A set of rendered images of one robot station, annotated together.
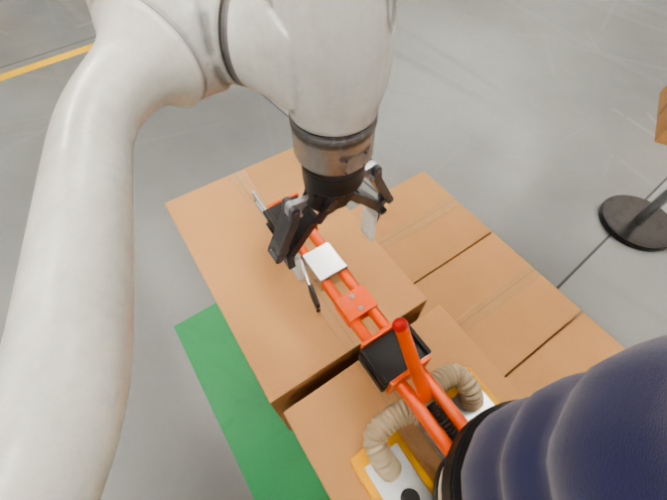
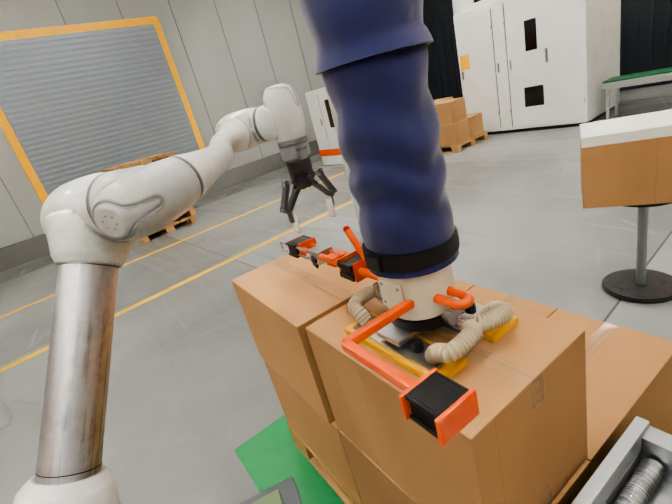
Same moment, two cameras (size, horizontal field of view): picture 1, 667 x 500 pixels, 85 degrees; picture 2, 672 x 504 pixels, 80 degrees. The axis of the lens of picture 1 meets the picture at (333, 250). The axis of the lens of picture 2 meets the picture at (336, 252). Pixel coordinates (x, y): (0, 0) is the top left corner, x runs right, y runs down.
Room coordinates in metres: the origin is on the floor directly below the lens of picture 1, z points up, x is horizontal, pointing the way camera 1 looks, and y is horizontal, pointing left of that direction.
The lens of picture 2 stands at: (-0.90, -0.13, 1.56)
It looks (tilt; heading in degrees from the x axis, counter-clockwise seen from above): 21 degrees down; 4
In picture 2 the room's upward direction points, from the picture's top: 15 degrees counter-clockwise
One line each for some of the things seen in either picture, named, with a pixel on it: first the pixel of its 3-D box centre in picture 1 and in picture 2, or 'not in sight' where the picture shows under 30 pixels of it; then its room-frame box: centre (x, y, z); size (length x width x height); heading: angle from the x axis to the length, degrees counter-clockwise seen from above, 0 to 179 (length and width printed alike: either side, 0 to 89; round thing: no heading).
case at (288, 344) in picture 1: (292, 285); (317, 319); (0.50, 0.12, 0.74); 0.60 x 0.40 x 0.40; 33
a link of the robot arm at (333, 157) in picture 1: (333, 132); (294, 149); (0.32, 0.00, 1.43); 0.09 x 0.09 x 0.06
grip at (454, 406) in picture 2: not in sight; (438, 404); (-0.41, -0.19, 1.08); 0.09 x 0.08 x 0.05; 124
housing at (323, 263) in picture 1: (325, 266); (320, 253); (0.37, 0.02, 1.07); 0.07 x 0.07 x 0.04; 34
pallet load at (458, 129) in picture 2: not in sight; (443, 124); (7.28, -2.20, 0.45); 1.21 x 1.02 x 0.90; 39
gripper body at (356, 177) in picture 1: (333, 181); (301, 173); (0.32, 0.00, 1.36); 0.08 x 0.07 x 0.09; 124
